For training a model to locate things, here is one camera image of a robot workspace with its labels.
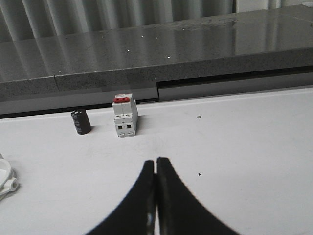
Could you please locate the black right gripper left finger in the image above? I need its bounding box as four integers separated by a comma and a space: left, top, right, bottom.
88, 160, 157, 235

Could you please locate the grey pleated curtain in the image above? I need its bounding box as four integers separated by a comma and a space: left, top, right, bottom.
0, 0, 235, 42

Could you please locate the grey stone countertop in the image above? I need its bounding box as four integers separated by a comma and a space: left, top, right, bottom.
0, 4, 313, 100

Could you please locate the black cylindrical capacitor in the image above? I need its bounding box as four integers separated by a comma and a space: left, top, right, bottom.
71, 109, 91, 135

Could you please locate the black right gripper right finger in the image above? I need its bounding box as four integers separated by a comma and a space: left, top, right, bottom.
157, 157, 237, 235

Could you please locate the white half pipe clamp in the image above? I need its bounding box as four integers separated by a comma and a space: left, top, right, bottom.
0, 154, 19, 200

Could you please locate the white circuit breaker red switch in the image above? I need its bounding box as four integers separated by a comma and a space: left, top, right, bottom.
112, 93, 138, 138

